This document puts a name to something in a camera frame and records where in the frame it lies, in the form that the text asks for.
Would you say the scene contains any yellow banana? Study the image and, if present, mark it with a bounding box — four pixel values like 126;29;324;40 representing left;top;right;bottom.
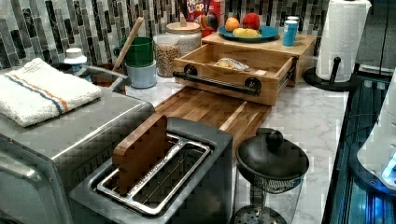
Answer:
233;28;262;38

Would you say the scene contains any wooden drawer cabinet box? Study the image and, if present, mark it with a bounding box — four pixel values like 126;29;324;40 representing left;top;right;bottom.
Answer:
203;33;317;86

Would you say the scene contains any packaged food in drawer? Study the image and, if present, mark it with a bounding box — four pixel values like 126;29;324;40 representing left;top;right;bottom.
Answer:
215;58;249;71

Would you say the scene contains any red apple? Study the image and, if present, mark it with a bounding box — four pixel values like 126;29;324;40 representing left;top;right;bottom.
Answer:
242;13;261;30

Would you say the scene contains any green mug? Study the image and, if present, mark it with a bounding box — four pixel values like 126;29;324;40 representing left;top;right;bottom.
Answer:
123;36;153;67

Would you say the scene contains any wooden rolling pin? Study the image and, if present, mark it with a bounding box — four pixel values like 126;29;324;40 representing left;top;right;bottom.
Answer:
113;17;144;71

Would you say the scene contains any red cereal box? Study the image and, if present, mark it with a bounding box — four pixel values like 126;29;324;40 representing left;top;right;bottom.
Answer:
185;0;225;29

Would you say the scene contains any paper towel roll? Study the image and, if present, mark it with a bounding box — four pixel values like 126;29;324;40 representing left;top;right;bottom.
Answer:
316;0;372;82

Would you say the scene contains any large wooden cutting board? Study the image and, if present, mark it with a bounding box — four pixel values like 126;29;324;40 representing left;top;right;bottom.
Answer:
155;87;272;151

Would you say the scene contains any glass jar wooden lid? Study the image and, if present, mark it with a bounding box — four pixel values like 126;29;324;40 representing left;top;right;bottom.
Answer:
166;14;202;56

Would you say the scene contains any small wooden board in toaster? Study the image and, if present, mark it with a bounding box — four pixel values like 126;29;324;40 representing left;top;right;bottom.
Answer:
112;114;171;195

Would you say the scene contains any black paper towel holder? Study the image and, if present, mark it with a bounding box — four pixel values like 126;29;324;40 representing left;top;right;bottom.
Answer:
303;57;359;91

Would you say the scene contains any white cap bottle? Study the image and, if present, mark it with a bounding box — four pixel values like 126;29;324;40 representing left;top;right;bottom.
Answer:
64;48;88;73

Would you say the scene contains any silver toaster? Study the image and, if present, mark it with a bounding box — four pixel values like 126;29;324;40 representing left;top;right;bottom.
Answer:
70;118;233;224

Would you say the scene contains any blue can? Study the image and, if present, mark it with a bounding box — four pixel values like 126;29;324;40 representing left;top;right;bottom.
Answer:
282;20;298;47

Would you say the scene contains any glass jar with grains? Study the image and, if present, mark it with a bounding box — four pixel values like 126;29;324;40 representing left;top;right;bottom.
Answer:
153;34;179;77

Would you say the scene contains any white can behind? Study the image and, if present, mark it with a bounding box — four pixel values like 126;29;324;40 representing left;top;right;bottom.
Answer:
287;16;300;31

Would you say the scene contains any glass french press black lid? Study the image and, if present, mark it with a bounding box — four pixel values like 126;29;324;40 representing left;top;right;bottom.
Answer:
231;128;309;224

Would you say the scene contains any orange fruit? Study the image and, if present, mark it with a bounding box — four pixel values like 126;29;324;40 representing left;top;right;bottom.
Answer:
225;18;239;32

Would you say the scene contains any blue plate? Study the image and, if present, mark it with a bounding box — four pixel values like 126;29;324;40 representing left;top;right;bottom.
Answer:
218;25;278;42

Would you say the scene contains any stainless toaster oven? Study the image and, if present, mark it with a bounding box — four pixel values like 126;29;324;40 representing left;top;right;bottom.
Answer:
0;64;156;224

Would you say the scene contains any wooden drawer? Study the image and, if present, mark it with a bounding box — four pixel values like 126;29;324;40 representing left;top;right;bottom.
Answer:
173;44;296;105

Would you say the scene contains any light blue mug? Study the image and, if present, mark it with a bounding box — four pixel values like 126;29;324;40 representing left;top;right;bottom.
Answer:
125;61;157;89

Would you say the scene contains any white striped folded towel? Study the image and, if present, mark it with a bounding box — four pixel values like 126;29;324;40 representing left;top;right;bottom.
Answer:
0;58;102;127

